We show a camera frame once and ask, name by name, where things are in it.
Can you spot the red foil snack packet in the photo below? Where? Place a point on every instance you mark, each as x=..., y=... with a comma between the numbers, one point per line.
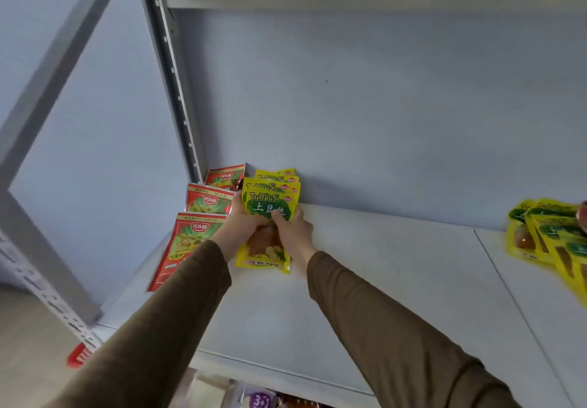
x=222, y=177
x=206, y=201
x=183, y=247

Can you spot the white metal shelf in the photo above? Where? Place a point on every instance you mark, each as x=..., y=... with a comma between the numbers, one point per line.
x=390, y=284

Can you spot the person's right hand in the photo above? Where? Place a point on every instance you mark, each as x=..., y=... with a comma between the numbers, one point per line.
x=298, y=238

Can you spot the person's left forearm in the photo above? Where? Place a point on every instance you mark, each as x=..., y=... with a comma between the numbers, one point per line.
x=151, y=339

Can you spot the white purple snack packet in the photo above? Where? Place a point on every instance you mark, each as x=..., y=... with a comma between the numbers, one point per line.
x=259, y=401

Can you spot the yellow green snack packet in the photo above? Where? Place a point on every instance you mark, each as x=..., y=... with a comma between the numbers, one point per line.
x=270, y=185
x=266, y=261
x=275, y=174

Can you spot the pile of yellow snack packets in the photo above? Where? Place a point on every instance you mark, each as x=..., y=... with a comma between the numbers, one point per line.
x=545, y=233

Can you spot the person's right forearm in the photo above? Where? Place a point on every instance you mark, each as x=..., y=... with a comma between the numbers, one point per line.
x=390, y=339

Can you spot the red plastic basket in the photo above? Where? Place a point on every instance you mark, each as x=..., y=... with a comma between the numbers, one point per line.
x=80, y=357

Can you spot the person's left hand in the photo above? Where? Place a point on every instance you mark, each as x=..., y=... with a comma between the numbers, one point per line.
x=234, y=233

